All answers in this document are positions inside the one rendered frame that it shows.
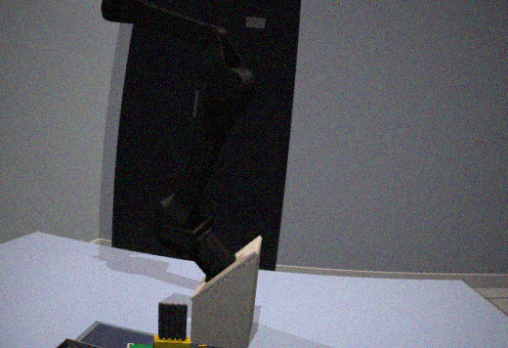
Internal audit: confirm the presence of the dark grey work mat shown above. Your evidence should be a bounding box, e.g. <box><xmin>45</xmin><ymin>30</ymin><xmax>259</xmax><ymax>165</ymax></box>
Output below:
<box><xmin>75</xmin><ymin>321</ymin><xmax>235</xmax><ymax>348</ymax></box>

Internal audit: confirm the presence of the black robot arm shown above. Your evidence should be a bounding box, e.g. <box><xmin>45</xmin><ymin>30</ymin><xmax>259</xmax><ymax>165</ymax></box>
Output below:
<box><xmin>101</xmin><ymin>0</ymin><xmax>257</xmax><ymax>283</ymax></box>

